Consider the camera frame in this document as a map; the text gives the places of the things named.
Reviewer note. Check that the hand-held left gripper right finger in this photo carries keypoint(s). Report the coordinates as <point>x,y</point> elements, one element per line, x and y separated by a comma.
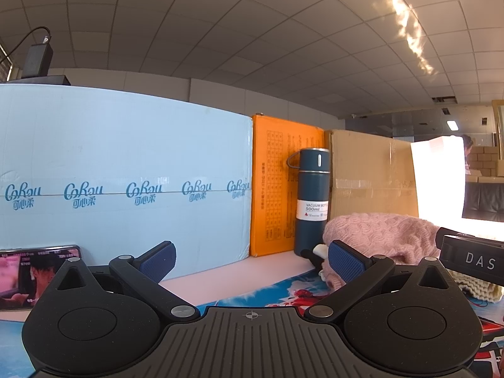
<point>344,262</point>

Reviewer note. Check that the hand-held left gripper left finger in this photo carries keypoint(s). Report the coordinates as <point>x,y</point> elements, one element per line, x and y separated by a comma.
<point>159,262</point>

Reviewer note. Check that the cream knitted garment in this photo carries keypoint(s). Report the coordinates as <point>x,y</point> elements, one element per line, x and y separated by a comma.
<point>480,289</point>

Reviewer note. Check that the black and white plush toy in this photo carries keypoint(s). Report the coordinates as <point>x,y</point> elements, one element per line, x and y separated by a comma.
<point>317,256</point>

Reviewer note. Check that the pink knitted sweater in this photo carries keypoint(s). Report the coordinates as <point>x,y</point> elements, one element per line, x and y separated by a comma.
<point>386,236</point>

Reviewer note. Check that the black chair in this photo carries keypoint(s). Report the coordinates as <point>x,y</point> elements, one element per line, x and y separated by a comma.
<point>484,201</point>

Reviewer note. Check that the dark blue vacuum bottle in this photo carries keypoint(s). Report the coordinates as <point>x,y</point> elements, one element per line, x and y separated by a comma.
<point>311,204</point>

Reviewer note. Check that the printed anime desk mat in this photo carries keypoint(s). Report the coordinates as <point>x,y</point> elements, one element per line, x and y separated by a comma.
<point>271,293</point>

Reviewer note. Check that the white paper bag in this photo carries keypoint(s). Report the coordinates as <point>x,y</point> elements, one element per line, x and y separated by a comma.
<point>439,177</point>

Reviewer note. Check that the brown cardboard box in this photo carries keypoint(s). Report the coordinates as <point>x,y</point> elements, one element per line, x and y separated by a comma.
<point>370,173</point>

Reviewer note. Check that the large light blue carton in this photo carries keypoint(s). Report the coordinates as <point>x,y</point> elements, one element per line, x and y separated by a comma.
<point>126,173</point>

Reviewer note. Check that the stack of cardboard boxes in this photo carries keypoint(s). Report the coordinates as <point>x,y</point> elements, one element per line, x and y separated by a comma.
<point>486,161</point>

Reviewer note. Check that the orange cardboard box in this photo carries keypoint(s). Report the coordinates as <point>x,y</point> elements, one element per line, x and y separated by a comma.
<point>273,189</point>

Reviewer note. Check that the ceiling light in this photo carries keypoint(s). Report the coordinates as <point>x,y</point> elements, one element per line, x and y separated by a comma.
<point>452,124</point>

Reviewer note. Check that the smartphone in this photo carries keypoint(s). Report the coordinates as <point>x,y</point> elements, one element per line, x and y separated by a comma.
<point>23,275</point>

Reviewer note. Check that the black power adapter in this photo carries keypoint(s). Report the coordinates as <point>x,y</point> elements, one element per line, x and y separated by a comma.
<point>36,59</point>

